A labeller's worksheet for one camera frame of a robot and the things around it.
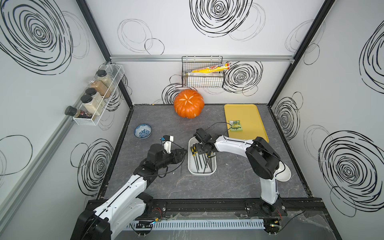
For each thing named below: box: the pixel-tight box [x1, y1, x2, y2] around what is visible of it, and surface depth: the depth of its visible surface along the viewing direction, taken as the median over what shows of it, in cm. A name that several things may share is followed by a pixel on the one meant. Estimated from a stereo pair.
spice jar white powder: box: [85, 87, 104, 108], surface depth 69 cm
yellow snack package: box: [191, 63, 231, 73], surface depth 88 cm
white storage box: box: [187, 136, 217, 176], surface depth 90 cm
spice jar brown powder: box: [88, 78, 112, 99], surface depth 74 cm
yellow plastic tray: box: [224, 104, 269, 143], surface depth 111 cm
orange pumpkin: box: [173, 89, 205, 119], surface depth 107 cm
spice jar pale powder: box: [80, 94, 103, 116], surface depth 67 cm
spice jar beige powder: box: [94, 69, 114, 91], surface depth 77 cm
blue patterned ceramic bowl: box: [134, 123, 152, 139], surface depth 104 cm
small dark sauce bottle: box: [64, 105, 93, 119], surface depth 62 cm
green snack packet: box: [228, 120, 243, 132], surface depth 108 cm
